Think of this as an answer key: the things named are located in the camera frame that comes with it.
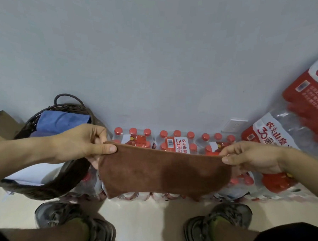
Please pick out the person's right hand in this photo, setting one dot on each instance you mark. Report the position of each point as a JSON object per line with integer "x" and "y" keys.
{"x": 252, "y": 157}

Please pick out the person's left hand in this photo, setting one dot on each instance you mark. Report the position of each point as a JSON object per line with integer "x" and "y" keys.
{"x": 78, "y": 144}

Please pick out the light blue towel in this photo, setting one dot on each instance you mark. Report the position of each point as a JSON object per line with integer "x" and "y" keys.
{"x": 60, "y": 120}

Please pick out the dark brown wicker basket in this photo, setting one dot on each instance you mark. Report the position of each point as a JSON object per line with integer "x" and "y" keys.
{"x": 65, "y": 183}

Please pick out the cream towel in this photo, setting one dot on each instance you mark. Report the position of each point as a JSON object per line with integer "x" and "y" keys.
{"x": 34, "y": 173}

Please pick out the brown towel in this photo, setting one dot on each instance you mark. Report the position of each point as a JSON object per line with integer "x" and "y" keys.
{"x": 151, "y": 169}

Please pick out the person's left forearm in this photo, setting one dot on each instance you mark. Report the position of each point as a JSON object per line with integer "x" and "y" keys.
{"x": 16, "y": 156}

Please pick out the person's right forearm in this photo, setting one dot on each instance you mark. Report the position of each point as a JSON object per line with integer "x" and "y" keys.
{"x": 308, "y": 169}

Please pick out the person's left grey shoe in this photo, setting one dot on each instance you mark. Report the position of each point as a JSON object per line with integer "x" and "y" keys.
{"x": 55, "y": 214}

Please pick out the person's grey shoe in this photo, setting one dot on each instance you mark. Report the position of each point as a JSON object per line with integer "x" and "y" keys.
{"x": 195, "y": 232}
{"x": 55, "y": 214}

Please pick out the person's right grey shoe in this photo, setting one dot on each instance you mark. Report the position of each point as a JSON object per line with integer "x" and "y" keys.
{"x": 195, "y": 232}

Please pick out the brown paper bag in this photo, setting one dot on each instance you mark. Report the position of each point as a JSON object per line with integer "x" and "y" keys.
{"x": 4, "y": 127}

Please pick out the white wall socket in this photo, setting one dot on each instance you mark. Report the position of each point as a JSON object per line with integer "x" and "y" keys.
{"x": 234, "y": 125}

